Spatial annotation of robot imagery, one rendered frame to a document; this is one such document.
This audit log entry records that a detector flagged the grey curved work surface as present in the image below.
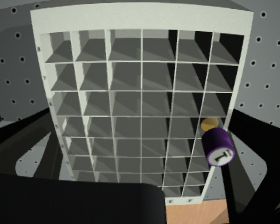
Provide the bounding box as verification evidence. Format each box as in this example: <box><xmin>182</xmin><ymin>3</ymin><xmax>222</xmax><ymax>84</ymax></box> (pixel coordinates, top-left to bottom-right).
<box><xmin>0</xmin><ymin>0</ymin><xmax>280</xmax><ymax>201</ymax></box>

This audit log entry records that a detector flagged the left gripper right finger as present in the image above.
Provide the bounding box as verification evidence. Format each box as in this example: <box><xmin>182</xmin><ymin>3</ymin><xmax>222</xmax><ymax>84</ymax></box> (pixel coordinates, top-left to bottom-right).
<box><xmin>221</xmin><ymin>108</ymin><xmax>280</xmax><ymax>224</ymax></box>

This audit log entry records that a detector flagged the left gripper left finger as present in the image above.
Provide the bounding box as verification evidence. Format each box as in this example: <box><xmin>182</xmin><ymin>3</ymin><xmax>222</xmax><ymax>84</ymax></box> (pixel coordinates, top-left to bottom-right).
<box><xmin>0</xmin><ymin>107</ymin><xmax>63</xmax><ymax>180</ymax></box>

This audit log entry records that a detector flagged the white grid rack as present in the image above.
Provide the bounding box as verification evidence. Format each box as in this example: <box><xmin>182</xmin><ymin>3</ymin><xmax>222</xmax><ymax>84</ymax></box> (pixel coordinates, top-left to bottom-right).
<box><xmin>30</xmin><ymin>0</ymin><xmax>254</xmax><ymax>205</ymax></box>

